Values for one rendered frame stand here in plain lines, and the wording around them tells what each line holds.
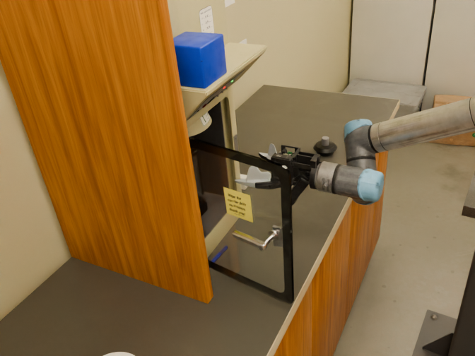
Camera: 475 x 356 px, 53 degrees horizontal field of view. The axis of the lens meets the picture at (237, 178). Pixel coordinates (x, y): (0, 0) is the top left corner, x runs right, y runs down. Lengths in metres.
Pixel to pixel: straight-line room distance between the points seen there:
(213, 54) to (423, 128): 0.52
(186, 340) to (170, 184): 0.39
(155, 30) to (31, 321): 0.85
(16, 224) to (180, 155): 0.58
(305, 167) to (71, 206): 0.66
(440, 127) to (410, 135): 0.07
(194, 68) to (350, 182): 0.45
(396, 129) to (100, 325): 0.90
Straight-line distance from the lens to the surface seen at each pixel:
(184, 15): 1.14
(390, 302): 2.60
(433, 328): 2.52
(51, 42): 1.13
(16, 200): 1.41
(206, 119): 1.30
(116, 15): 0.97
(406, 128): 1.21
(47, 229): 1.51
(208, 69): 1.03
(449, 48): 4.10
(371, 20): 4.14
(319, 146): 1.86
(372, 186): 1.14
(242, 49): 1.25
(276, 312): 1.26
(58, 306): 1.42
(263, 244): 1.04
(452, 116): 1.17
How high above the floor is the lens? 1.89
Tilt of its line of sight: 33 degrees down
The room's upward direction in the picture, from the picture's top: 6 degrees counter-clockwise
